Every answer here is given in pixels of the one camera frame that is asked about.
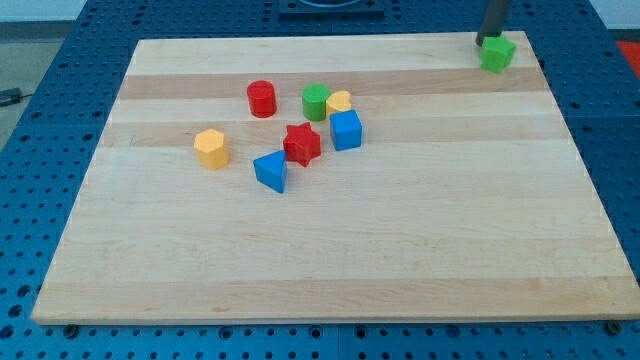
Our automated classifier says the red star block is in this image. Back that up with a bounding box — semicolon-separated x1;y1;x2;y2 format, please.
283;122;322;167

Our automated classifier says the light wooden board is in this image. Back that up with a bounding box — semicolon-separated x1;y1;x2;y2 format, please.
32;31;639;325

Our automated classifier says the red cylinder block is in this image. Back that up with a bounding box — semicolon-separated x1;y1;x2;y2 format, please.
246;80;277;118

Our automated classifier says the green cylinder block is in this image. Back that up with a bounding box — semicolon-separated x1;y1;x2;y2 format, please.
302;83;331;121

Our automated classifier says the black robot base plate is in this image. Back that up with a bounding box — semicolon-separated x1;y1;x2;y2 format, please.
275;0;385;18

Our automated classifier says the blue cube block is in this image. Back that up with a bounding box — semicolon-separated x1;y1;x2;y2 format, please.
329;110;363;151

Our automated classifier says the yellow hexagon block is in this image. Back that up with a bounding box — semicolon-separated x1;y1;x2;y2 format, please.
193;129;230;170

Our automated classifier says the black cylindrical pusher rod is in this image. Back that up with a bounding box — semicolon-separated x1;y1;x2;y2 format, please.
475;0;512;47

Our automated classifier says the blue triangle block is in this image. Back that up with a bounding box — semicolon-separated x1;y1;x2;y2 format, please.
253;150;288;193

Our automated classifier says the yellow heart block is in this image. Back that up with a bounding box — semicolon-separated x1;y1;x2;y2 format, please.
325;90;352;118

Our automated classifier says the green star block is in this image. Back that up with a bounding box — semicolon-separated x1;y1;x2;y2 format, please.
479;35;517;74

